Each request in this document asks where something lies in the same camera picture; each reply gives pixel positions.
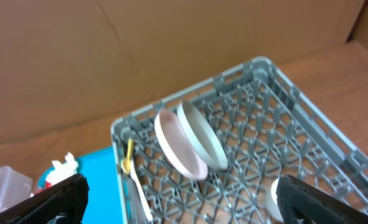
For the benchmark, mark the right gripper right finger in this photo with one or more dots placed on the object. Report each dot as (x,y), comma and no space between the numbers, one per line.
(299,202)

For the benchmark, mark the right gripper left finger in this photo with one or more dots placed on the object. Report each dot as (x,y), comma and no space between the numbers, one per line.
(64,202)

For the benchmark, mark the white napkin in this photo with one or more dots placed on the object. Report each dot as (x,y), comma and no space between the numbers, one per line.
(61,171)

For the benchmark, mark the white plastic cup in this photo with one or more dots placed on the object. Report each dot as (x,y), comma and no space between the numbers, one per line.
(271,201)

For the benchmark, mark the yellow plastic spoon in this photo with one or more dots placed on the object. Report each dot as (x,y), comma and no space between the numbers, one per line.
(126,162)

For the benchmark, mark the white plastic fork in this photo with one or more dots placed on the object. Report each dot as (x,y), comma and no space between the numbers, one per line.
(142,197)

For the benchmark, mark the white plate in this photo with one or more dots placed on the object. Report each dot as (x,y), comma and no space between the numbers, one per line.
(177,148)

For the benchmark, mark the grey dishwasher rack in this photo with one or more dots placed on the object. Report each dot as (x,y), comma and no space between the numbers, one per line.
(267,128)

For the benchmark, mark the grey deep plate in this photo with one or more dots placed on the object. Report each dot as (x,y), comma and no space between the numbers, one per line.
(201,136)

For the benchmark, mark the teal serving tray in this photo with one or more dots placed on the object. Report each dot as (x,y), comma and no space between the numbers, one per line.
(103,197)

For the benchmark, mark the clear plastic bin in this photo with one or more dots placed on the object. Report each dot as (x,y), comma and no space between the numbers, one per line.
(15,187)

